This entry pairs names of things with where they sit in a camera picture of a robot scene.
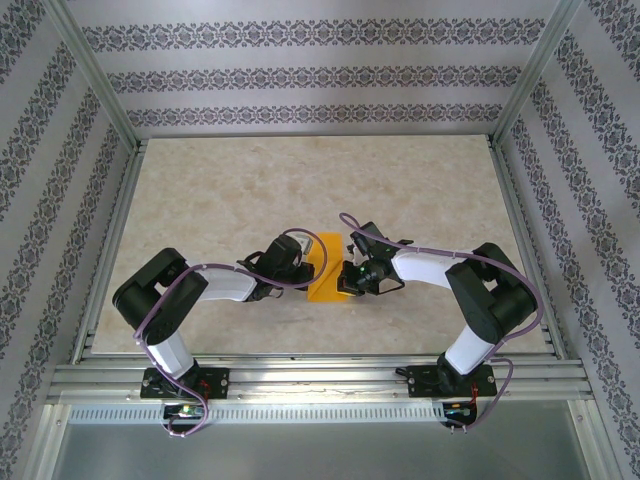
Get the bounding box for slotted grey cable duct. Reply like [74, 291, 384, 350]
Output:
[67, 402, 449, 425]

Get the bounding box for orange cloth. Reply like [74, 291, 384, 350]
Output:
[305, 231, 352, 305]

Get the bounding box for grey metal panel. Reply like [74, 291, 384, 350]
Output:
[29, 403, 609, 480]

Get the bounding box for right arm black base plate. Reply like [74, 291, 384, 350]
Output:
[407, 364, 497, 400]

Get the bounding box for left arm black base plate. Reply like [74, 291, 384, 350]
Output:
[141, 367, 231, 401]

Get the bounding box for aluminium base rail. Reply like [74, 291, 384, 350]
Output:
[47, 352, 594, 404]

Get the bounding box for aluminium corner post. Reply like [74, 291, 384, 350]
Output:
[42, 0, 141, 154]
[492, 0, 596, 149]

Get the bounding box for aluminium side rail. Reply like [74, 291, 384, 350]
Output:
[72, 139, 149, 364]
[487, 138, 569, 360]

